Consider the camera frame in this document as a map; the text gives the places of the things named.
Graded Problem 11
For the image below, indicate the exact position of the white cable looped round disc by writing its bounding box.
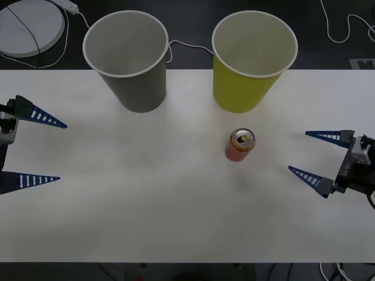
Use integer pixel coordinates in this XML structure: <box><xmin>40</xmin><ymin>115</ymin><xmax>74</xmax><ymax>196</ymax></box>
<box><xmin>0</xmin><ymin>5</ymin><xmax>70</xmax><ymax>70</ymax></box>

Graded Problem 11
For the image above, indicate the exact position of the white cable under table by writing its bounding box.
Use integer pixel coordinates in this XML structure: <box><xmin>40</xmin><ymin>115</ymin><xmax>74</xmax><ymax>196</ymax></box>
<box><xmin>319</xmin><ymin>262</ymin><xmax>331</xmax><ymax>281</ymax></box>
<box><xmin>336</xmin><ymin>262</ymin><xmax>352</xmax><ymax>281</ymax></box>

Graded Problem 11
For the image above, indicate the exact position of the grey plastic waste bin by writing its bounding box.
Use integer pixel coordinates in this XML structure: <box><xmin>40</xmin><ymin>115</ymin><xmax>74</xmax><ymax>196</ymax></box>
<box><xmin>82</xmin><ymin>10</ymin><xmax>170</xmax><ymax>114</ymax></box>

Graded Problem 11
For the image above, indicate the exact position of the white power strip cable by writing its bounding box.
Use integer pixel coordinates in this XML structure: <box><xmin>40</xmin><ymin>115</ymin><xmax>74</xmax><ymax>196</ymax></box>
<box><xmin>76</xmin><ymin>10</ymin><xmax>214</xmax><ymax>64</ymax></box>

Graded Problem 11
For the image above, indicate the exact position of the thin black cable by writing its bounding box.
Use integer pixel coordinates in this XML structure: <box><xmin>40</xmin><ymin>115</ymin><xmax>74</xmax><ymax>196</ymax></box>
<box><xmin>6</xmin><ymin>5</ymin><xmax>41</xmax><ymax>70</ymax></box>

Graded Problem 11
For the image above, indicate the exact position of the yellow-green plastic waste bin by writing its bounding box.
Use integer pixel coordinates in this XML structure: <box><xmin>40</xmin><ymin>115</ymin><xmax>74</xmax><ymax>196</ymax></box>
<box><xmin>211</xmin><ymin>10</ymin><xmax>299</xmax><ymax>114</ymax></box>

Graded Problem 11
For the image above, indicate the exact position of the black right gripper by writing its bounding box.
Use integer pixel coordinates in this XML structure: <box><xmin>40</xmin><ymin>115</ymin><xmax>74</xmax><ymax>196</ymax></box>
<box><xmin>288</xmin><ymin>129</ymin><xmax>375</xmax><ymax>198</ymax></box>

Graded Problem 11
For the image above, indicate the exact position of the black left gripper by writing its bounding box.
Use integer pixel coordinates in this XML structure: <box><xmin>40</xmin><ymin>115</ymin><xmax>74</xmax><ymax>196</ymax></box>
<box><xmin>0</xmin><ymin>94</ymin><xmax>68</xmax><ymax>196</ymax></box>

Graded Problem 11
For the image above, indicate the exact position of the red drink can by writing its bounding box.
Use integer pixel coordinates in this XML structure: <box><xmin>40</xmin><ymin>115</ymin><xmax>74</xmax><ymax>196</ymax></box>
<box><xmin>224</xmin><ymin>127</ymin><xmax>256</xmax><ymax>163</ymax></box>

